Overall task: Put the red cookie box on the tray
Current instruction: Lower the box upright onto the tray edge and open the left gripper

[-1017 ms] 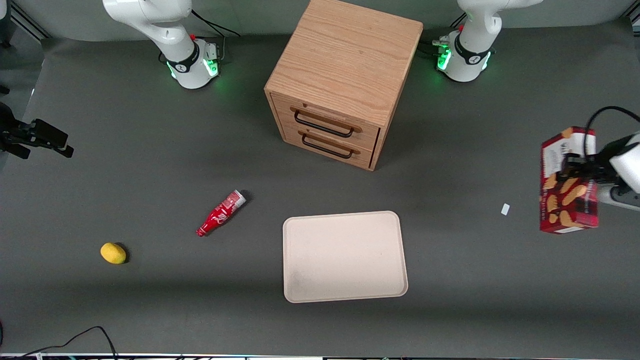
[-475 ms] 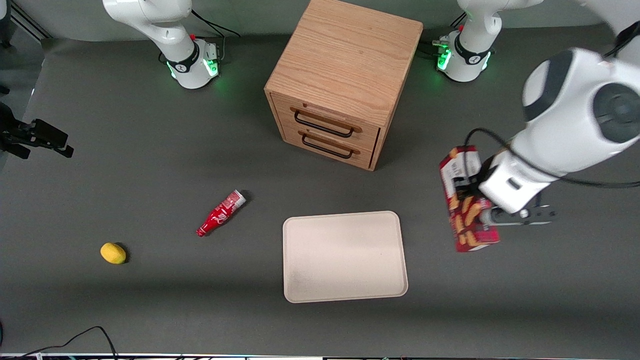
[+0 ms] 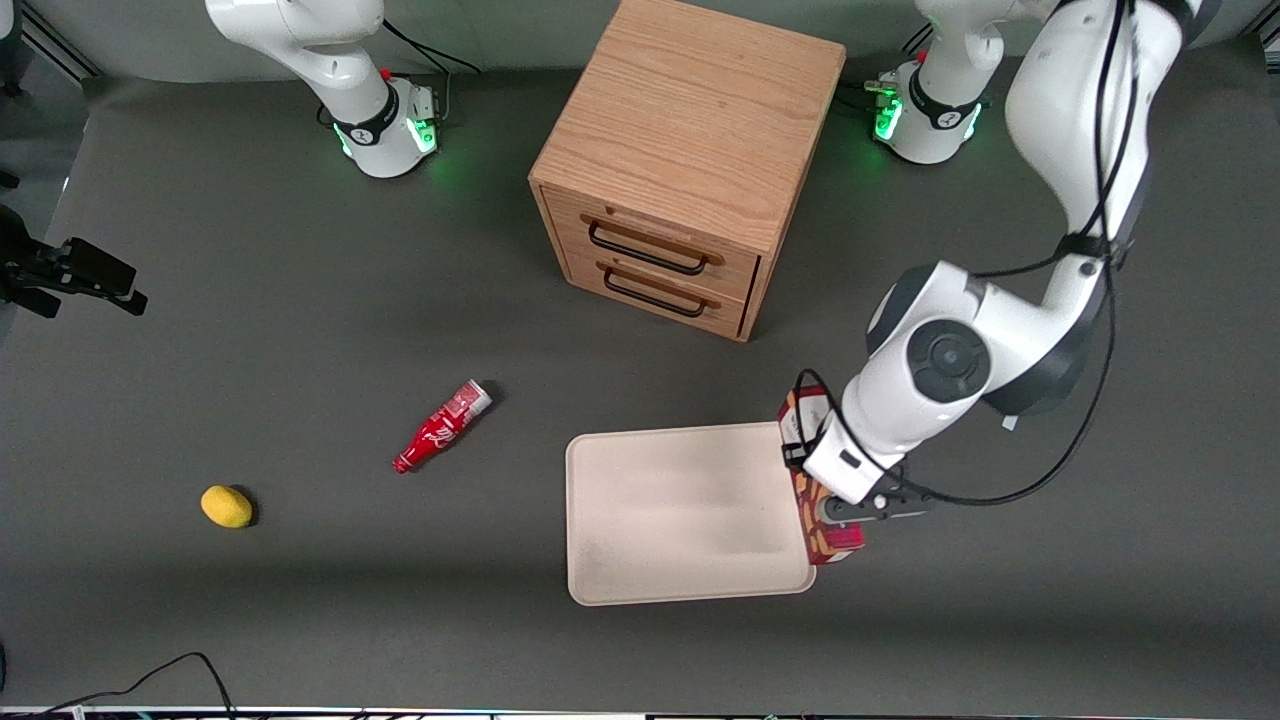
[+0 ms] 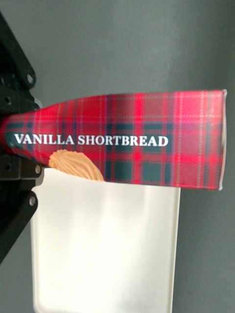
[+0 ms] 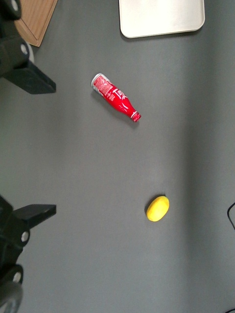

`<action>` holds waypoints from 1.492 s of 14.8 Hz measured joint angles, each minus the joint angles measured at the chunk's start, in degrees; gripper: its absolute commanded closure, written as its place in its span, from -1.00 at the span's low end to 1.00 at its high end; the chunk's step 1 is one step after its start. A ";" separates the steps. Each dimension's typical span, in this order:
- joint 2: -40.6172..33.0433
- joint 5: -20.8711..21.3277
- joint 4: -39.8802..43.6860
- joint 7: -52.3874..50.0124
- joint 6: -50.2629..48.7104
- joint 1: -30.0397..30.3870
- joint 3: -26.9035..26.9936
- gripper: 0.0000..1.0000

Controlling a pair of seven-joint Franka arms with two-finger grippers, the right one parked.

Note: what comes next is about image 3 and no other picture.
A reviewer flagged yellow lemon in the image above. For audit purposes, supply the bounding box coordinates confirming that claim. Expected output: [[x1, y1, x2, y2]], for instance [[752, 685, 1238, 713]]
[[200, 485, 254, 529]]

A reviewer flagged red cola bottle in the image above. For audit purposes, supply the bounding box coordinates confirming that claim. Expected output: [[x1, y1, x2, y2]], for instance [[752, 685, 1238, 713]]
[[392, 379, 494, 475]]

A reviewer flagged black metal drawer handle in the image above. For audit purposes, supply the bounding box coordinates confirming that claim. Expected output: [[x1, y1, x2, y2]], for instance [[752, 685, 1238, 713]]
[[597, 258, 722, 320], [580, 213, 724, 277]]

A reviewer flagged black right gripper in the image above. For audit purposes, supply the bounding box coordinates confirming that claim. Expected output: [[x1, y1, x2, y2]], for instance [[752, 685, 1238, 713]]
[[0, 205, 149, 320]]

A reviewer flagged beige rectangular plastic tray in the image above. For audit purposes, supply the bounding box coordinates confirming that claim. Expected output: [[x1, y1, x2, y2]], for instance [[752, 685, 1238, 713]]
[[565, 421, 817, 607]]

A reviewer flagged red cookie box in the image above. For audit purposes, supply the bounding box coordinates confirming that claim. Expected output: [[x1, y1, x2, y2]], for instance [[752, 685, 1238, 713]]
[[778, 385, 867, 567]]

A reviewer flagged black table edge cable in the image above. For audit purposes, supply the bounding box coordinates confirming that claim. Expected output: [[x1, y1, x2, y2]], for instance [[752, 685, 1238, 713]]
[[40, 652, 237, 720]]

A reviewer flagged oak wooden drawer cabinet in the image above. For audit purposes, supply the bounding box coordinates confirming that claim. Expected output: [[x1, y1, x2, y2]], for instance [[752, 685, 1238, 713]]
[[528, 0, 848, 343]]

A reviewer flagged wooden drawer front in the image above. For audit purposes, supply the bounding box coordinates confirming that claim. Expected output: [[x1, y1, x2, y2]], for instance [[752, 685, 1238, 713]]
[[563, 248, 751, 339], [543, 186, 761, 303]]

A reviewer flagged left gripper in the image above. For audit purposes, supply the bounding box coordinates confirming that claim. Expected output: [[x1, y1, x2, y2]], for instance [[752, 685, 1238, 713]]
[[782, 422, 937, 527]]

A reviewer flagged black right arm base cable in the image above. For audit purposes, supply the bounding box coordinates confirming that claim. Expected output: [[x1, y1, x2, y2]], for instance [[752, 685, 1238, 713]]
[[383, 18, 483, 79]]

